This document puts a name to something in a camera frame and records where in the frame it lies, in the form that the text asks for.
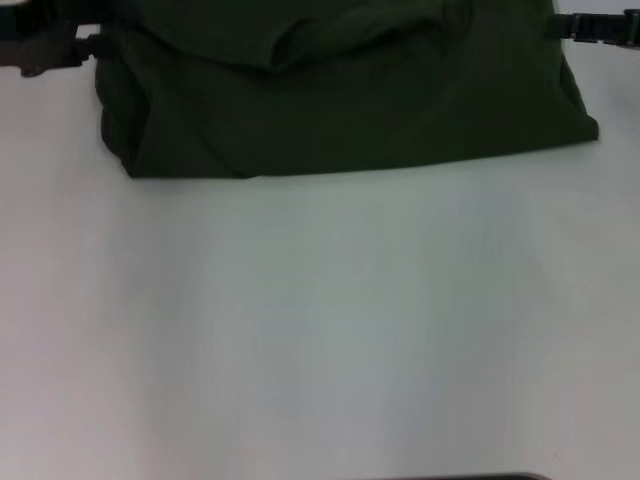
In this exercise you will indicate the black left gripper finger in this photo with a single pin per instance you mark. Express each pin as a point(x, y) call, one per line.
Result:
point(97, 15)
point(95, 47)

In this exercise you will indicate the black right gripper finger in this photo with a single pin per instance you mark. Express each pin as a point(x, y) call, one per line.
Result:
point(560, 26)

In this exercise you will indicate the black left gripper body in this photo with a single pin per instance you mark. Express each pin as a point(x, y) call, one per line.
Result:
point(35, 45)

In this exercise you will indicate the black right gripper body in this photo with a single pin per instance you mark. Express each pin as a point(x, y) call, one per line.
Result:
point(607, 27)

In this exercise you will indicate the dark green printed t-shirt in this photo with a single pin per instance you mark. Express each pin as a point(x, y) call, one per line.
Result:
point(350, 100)

